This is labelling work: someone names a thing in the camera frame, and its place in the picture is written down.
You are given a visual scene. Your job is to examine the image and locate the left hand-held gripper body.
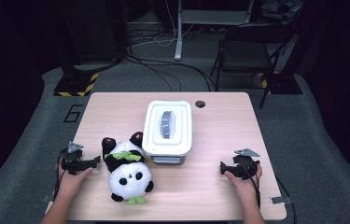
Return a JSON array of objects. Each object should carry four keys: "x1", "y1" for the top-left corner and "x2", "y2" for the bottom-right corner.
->
[{"x1": 60, "y1": 141, "x2": 87, "y2": 175}]

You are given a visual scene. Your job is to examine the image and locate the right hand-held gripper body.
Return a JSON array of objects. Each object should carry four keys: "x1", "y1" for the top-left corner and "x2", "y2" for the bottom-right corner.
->
[{"x1": 232, "y1": 148, "x2": 260, "y2": 181}]

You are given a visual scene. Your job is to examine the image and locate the panda plush toy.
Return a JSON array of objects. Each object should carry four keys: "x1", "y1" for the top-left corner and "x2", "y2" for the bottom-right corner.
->
[{"x1": 101, "y1": 131, "x2": 155, "y2": 205}]

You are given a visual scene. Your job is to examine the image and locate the transparent grey storage box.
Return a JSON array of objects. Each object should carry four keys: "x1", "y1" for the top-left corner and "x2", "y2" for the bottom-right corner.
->
[{"x1": 150, "y1": 154, "x2": 187, "y2": 165}]

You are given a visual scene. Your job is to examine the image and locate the white lid with grey handle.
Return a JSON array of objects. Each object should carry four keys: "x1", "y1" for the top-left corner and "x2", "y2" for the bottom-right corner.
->
[{"x1": 142, "y1": 100, "x2": 193, "y2": 157}]

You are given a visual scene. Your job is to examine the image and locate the person's left hand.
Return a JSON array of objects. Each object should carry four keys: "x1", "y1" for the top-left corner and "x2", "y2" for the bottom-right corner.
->
[{"x1": 55, "y1": 161, "x2": 94, "y2": 200}]

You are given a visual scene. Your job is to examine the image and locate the person's right hand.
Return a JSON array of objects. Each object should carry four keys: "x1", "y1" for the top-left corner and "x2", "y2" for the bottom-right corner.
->
[{"x1": 224, "y1": 162, "x2": 263, "y2": 203}]

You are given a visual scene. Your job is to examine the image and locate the grey tape strip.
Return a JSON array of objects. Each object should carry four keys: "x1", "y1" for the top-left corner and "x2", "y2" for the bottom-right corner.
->
[
  {"x1": 41, "y1": 193, "x2": 59, "y2": 203},
  {"x1": 269, "y1": 195, "x2": 292, "y2": 205}
]

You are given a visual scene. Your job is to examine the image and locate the black stand with striped base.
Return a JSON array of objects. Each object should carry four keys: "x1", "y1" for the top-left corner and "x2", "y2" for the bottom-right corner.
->
[
  {"x1": 258, "y1": 31, "x2": 303, "y2": 95},
  {"x1": 53, "y1": 0, "x2": 100, "y2": 97}
]

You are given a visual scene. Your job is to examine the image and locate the black folding chair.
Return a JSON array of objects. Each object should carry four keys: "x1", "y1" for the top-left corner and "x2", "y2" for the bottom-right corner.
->
[{"x1": 210, "y1": 22, "x2": 292, "y2": 109}]

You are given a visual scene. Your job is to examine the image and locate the dark cloth bundle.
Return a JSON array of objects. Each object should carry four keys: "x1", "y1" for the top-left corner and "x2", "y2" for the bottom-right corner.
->
[{"x1": 258, "y1": 0, "x2": 305, "y2": 25}]

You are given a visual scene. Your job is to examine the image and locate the left hand-held gripper cable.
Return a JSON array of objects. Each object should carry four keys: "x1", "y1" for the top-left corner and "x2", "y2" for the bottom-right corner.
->
[{"x1": 52, "y1": 148, "x2": 68, "y2": 201}]

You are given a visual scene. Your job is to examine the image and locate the hand-held gripper cable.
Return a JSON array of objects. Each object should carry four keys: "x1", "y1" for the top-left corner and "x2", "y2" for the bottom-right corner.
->
[
  {"x1": 244, "y1": 162, "x2": 262, "y2": 209},
  {"x1": 52, "y1": 148, "x2": 68, "y2": 201}
]

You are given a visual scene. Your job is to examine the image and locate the right hand-held gripper cable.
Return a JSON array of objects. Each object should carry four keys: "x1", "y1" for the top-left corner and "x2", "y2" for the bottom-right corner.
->
[{"x1": 244, "y1": 162, "x2": 262, "y2": 209}]

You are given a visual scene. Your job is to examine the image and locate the black cable at table edge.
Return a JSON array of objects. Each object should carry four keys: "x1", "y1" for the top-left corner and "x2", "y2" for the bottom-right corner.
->
[{"x1": 274, "y1": 175, "x2": 298, "y2": 224}]

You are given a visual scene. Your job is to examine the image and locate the black floor cable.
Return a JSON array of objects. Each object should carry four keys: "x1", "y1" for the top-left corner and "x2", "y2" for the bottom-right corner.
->
[
  {"x1": 129, "y1": 58, "x2": 183, "y2": 92},
  {"x1": 125, "y1": 55, "x2": 217, "y2": 92}
]

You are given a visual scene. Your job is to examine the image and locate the white metal desk frame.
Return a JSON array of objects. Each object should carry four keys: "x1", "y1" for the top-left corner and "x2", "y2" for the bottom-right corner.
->
[{"x1": 175, "y1": 0, "x2": 256, "y2": 62}]

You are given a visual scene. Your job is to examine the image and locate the white floor cable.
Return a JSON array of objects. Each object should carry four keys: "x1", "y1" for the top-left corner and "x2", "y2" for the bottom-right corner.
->
[{"x1": 130, "y1": 0, "x2": 195, "y2": 49}]

